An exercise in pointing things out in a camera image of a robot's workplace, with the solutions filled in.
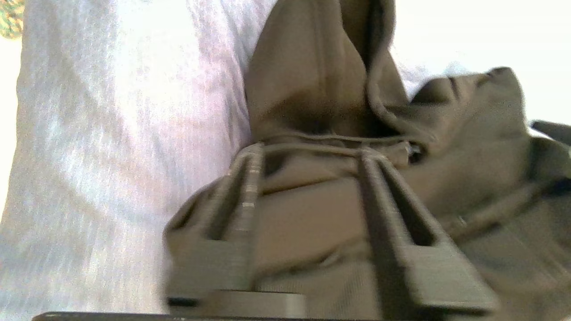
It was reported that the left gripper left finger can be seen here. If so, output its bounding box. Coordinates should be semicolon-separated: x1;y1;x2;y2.
165;143;308;313

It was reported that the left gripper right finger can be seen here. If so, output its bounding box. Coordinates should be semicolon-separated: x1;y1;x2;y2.
357;149;501;321

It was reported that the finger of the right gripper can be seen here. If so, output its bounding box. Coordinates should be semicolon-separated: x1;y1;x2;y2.
531;119;571;146

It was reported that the black hoodie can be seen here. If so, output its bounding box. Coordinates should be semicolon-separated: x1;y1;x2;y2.
163;0;571;321

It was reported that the blue-sheeted bed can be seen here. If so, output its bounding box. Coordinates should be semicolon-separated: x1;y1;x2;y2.
0;0;571;315

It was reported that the colourful braided rope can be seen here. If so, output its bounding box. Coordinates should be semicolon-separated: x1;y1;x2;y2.
0;0;26;39

